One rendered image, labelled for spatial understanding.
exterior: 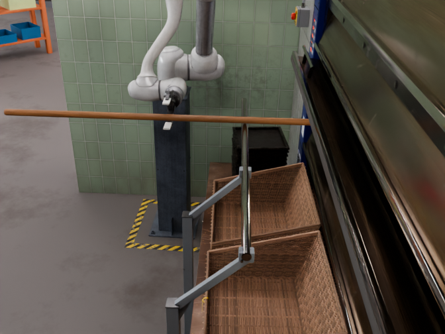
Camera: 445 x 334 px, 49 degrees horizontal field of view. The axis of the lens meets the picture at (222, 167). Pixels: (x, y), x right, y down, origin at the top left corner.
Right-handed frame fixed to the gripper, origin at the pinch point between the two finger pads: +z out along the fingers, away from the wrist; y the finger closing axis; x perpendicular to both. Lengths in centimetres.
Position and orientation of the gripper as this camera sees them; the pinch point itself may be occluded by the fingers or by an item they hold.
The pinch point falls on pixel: (166, 115)
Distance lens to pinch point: 220.1
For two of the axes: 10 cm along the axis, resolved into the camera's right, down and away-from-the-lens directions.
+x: -10.0, -0.5, 0.3
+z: -0.5, 4.9, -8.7
